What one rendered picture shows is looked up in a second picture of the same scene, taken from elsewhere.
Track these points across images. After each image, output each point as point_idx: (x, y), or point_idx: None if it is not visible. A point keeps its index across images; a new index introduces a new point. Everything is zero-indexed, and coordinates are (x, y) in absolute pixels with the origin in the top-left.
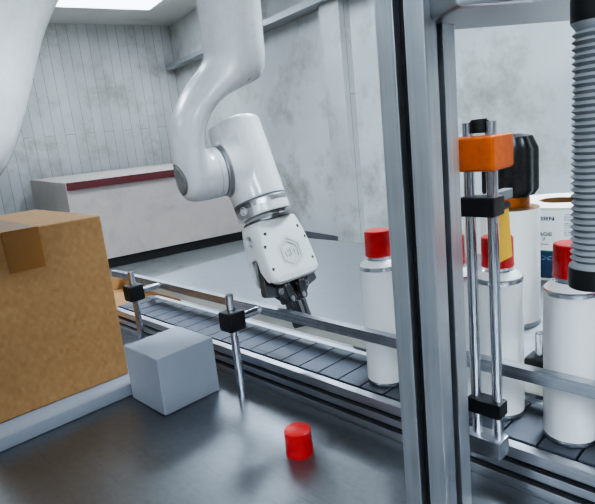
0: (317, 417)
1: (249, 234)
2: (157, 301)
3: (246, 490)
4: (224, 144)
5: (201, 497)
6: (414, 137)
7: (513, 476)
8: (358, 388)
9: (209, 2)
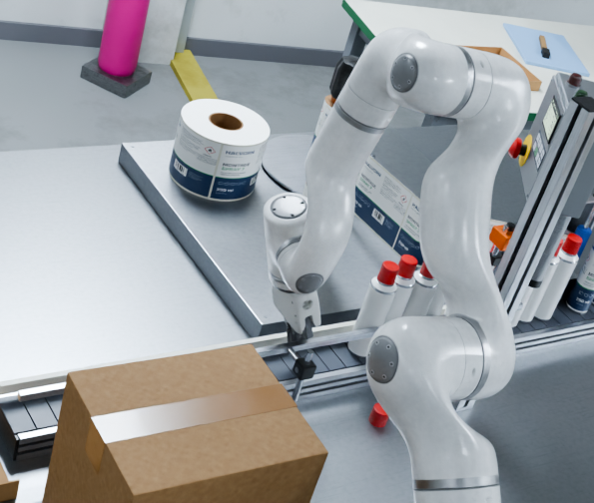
0: (339, 398)
1: (310, 297)
2: (35, 399)
3: (405, 453)
4: None
5: (403, 472)
6: (536, 256)
7: None
8: (362, 365)
9: (372, 146)
